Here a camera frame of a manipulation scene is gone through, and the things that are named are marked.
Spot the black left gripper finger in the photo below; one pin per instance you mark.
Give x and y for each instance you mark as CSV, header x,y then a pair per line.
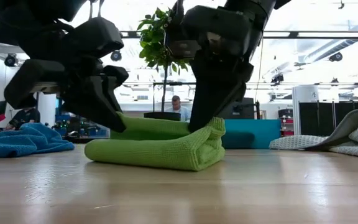
x,y
117,76
92,99

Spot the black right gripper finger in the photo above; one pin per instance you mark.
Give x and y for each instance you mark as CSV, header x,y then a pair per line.
x,y
210,99

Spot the teal plastic bin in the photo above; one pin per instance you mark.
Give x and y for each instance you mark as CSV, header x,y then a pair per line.
x,y
253,133

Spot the blue microfiber towel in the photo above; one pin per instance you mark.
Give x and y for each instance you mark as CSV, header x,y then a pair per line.
x,y
26,140

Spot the green microfiber towel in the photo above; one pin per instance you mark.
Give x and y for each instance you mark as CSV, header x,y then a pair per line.
x,y
154,152

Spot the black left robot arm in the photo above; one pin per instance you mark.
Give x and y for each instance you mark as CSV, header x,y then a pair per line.
x,y
26,18

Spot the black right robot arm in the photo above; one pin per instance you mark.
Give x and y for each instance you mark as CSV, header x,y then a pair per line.
x,y
259,12

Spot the grey microfiber towel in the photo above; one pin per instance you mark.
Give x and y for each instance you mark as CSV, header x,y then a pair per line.
x,y
353,130

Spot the black ceiling spotlight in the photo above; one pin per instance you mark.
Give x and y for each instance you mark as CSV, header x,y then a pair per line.
x,y
11,60
116,56
277,79
336,57

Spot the green potted plant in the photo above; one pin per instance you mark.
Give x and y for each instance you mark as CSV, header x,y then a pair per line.
x,y
154,46

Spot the large black monitor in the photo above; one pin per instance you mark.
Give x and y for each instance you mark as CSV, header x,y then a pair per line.
x,y
244,109

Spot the blue shelving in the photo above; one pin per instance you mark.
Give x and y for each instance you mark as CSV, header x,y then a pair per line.
x,y
61,119

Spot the seated person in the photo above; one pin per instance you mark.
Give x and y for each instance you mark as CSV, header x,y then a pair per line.
x,y
26,116

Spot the red storage shelf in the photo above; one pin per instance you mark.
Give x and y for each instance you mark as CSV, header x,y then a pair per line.
x,y
286,121

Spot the white pillar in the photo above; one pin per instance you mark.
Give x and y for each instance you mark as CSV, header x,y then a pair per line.
x,y
304,93

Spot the black partition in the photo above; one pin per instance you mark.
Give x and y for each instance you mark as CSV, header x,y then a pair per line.
x,y
315,118

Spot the black background rig frame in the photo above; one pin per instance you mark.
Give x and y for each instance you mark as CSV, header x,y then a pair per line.
x,y
176,83

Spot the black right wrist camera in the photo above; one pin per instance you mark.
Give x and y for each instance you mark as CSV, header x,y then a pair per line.
x,y
219,28

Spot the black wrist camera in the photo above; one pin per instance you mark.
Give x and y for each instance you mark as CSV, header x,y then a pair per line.
x,y
219,28
98,37

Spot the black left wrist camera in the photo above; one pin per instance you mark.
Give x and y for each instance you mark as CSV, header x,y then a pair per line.
x,y
98,37

